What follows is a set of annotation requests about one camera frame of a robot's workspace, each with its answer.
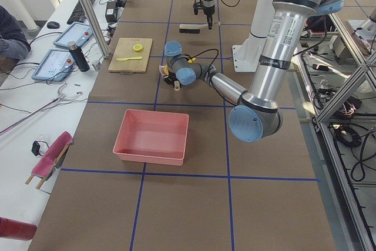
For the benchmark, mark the yellow lemon slices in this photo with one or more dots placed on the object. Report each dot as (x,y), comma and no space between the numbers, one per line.
(138,47)

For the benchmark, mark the black water bottle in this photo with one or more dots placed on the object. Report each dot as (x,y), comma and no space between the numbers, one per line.
(78,56)

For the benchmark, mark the pink plastic bin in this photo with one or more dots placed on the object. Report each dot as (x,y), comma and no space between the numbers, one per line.
(152,137)

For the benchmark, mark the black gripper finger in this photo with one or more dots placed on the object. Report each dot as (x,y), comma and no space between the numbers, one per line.
(209,21)

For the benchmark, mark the beige plastic dustpan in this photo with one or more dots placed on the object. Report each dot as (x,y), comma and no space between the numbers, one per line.
(163,69)

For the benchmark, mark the yellow plastic knife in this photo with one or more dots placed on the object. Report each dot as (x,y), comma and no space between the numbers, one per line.
(134,58)

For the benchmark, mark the black power adapter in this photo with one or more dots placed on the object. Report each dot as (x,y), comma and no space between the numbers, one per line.
(111,13)

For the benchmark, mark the yellow toy corn cob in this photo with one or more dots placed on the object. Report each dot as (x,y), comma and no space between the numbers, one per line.
(192,60)

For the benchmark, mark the pink cloth on rack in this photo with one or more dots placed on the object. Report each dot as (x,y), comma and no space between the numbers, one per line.
(48,162)

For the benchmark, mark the blue tablet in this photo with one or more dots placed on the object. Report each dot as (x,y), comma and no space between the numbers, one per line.
(55,66)
(78,32)

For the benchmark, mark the aluminium frame post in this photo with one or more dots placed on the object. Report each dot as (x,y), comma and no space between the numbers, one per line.
(94,24)

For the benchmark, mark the blue tablet far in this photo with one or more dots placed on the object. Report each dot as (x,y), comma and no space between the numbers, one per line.
(78,32)

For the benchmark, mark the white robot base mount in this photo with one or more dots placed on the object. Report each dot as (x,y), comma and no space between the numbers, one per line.
(246,56)

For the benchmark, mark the blue tablet near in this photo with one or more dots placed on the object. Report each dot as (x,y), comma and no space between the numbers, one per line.
(55,66)

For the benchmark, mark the seated person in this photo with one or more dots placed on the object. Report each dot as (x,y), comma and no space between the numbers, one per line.
(14,46)

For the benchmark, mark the bamboo cutting board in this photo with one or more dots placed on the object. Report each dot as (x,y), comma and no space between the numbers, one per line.
(124,49)

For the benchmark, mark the red bottle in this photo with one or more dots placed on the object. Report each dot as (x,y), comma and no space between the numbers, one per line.
(13,229)

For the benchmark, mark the black keyboard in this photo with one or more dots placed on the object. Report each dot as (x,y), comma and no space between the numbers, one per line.
(77,14)

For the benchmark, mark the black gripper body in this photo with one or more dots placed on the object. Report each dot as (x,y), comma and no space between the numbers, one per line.
(170,80)
(209,12)

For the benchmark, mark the black computer mouse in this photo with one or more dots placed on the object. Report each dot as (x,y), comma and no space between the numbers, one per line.
(53,25)

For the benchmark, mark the white brush with black bristles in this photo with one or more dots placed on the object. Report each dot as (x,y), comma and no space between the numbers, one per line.
(195,28)

